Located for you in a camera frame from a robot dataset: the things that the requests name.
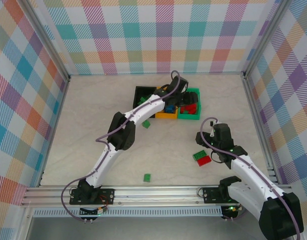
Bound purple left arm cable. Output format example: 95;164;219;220
61;70;182;223

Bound green plastic bin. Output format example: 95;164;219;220
177;87;202;121

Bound slotted white cable duct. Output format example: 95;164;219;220
32;208;224;218

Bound black plastic bin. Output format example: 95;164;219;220
132;86;158;111

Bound black connector board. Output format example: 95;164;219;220
221;205;244;222
79;206;109;223

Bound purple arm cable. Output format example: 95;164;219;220
200;116;302;240
61;70;182;223

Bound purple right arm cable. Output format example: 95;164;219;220
200;116;302;240

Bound orange plastic bin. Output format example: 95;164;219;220
155;86;180;120

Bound aluminium frame post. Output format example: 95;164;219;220
19;0;71;83
243;0;291;76

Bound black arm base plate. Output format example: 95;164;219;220
69;187;116;206
202;186;250;205

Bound aluminium mounting rail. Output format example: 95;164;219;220
20;185;299;208

